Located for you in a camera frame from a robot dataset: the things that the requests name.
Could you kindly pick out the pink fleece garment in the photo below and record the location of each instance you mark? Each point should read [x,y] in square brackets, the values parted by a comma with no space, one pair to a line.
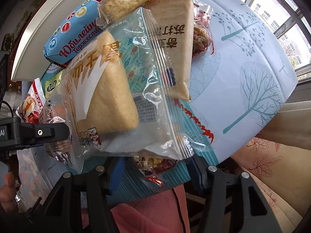
[145,211]

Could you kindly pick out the beige bread packet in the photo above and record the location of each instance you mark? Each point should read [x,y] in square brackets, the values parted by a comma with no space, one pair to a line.
[175,29]

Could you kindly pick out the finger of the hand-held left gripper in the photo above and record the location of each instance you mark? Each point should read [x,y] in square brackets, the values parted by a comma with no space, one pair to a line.
[43,133]

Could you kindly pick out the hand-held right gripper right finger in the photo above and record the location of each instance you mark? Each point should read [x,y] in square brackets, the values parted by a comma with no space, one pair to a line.
[197,177]

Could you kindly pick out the barred window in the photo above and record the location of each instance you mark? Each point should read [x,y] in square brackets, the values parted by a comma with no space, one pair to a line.
[286,17]

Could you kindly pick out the blue biscuit packet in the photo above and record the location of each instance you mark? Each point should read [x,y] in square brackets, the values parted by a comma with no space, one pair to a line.
[73,34]

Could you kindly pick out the white plastic storage box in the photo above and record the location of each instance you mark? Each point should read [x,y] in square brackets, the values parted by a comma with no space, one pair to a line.
[36,43]

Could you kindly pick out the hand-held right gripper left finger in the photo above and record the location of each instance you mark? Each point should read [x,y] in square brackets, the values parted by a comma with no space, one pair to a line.
[117,174]

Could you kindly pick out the beige leaf-print cover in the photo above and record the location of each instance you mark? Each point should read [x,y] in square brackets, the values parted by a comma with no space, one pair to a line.
[279,162]

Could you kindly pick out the red and white snack packet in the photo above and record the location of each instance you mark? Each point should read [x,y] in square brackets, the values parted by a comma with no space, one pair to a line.
[30,102]

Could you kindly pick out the red nut snack packet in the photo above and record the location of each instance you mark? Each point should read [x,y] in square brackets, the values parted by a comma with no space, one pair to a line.
[203,38]
[158,165]

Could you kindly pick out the green snack packet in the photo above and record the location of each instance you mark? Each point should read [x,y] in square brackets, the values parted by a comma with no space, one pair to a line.
[53,83]

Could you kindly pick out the clear teal-print bread packet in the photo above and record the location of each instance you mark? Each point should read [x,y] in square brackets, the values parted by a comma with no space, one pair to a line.
[109,89]

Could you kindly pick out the person's left hand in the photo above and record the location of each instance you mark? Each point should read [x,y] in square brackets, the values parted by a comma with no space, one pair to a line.
[9,194]

